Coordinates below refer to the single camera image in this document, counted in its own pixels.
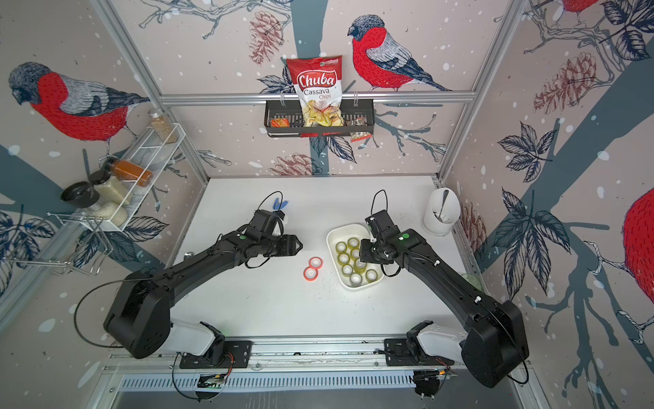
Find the orange sauce bottle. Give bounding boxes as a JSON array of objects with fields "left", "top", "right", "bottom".
[{"left": 105, "top": 158, "right": 153, "bottom": 187}]

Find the clear grey tape roll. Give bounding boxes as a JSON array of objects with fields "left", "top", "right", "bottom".
[{"left": 349, "top": 274, "right": 363, "bottom": 287}]

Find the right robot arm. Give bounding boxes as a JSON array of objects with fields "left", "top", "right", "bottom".
[{"left": 360, "top": 210, "right": 530, "bottom": 388}]

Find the red tape roll back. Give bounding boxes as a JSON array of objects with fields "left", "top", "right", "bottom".
[{"left": 309, "top": 257, "right": 324, "bottom": 270}]

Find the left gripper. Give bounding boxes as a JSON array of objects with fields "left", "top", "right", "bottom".
[{"left": 260, "top": 232, "right": 306, "bottom": 256}]

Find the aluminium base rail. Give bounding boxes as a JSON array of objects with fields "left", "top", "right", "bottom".
[{"left": 100, "top": 334, "right": 464, "bottom": 373}]

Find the white wire shelf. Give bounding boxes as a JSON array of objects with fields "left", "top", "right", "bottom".
[{"left": 89, "top": 123, "right": 186, "bottom": 232}]

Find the chrome wire rack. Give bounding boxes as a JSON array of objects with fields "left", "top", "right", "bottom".
[{"left": 1, "top": 212, "right": 116, "bottom": 276}]

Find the white storage box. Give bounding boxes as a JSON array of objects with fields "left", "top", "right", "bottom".
[{"left": 326, "top": 224, "right": 384, "bottom": 291}]

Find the Chuba cassava chips bag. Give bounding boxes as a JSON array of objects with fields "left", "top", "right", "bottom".
[{"left": 286, "top": 56, "right": 345, "bottom": 127}]

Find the blue tape cutter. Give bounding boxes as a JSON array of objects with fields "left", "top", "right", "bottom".
[{"left": 274, "top": 199, "right": 288, "bottom": 211}]

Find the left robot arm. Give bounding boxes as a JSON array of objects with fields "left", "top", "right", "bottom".
[{"left": 103, "top": 210, "right": 303, "bottom": 359}]

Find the glass spice jar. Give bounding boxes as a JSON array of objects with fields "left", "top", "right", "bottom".
[{"left": 149, "top": 109, "right": 177, "bottom": 144}]

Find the red tape roll front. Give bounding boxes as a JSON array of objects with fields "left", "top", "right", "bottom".
[{"left": 303, "top": 266, "right": 318, "bottom": 282}]

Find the green plastic cup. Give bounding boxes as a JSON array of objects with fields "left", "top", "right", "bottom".
[{"left": 462, "top": 274, "right": 484, "bottom": 292}]

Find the white utensil holder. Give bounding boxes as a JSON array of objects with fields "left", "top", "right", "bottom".
[{"left": 422, "top": 187, "right": 462, "bottom": 237}]

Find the red tape roll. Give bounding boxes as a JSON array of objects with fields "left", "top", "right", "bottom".
[
  {"left": 303, "top": 266, "right": 318, "bottom": 282},
  {"left": 309, "top": 257, "right": 324, "bottom": 270}
]

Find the black wall basket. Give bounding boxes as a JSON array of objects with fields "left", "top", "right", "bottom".
[{"left": 264, "top": 99, "right": 375, "bottom": 137}]

